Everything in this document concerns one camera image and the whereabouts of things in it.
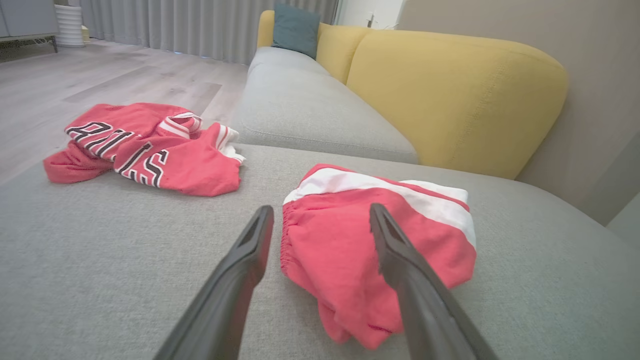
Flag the grey fabric sofa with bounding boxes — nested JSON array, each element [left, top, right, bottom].
[[0, 10, 640, 360]]

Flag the low grey tv cabinet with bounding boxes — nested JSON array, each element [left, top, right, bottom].
[[0, 0, 60, 53]]

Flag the white ribbed plant pot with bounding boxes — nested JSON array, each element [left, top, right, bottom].
[[54, 4, 86, 48]]

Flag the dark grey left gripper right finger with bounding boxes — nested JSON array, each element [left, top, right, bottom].
[[369, 202, 501, 360]]

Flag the grey pleated curtain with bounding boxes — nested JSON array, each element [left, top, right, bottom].
[[80, 0, 341, 66]]

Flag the large yellow sofa back cushion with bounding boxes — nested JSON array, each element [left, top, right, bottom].
[[346, 29, 569, 180]]

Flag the red jersey with white sleeves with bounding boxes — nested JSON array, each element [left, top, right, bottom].
[[42, 102, 247, 197]]

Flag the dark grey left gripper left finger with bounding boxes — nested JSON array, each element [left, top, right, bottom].
[[152, 205, 275, 360]]

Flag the red shorts with white stripe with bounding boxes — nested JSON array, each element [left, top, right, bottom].
[[280, 163, 477, 351]]

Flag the small yellow sofa back cushion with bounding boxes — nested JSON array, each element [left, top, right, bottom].
[[316, 22, 373, 85]]

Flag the teal throw pillow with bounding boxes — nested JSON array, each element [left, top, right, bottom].
[[271, 4, 321, 60]]

